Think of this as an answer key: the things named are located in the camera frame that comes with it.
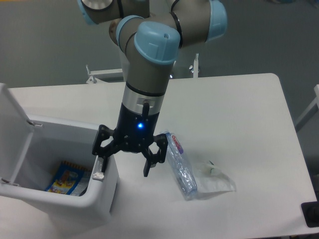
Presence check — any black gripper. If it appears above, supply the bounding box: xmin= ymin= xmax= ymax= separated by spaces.
xmin=91 ymin=103 xmax=168 ymax=178

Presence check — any white plastic trash can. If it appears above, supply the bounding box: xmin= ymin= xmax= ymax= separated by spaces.
xmin=0 ymin=84 xmax=119 ymax=225

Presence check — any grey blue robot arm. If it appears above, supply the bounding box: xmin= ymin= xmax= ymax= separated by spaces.
xmin=78 ymin=0 xmax=227 ymax=176

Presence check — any clear crushed plastic bottle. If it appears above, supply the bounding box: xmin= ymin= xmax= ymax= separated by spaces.
xmin=162 ymin=130 xmax=198 ymax=201

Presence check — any colourful snack packet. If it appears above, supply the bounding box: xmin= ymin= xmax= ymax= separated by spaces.
xmin=45 ymin=161 xmax=92 ymax=197

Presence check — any clear plastic wrapper bag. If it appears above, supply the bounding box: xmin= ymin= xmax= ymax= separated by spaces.
xmin=193 ymin=160 xmax=236 ymax=193

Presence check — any black device at table edge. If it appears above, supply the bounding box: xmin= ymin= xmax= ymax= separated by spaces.
xmin=301 ymin=201 xmax=319 ymax=228

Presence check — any white metal frame bracket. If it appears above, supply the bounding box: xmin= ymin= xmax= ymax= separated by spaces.
xmin=86 ymin=53 xmax=200 ymax=84

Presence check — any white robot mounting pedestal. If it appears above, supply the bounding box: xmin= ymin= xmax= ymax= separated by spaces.
xmin=109 ymin=18 xmax=130 ymax=82

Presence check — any white frame post right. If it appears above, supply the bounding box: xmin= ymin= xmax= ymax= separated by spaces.
xmin=295 ymin=84 xmax=319 ymax=132

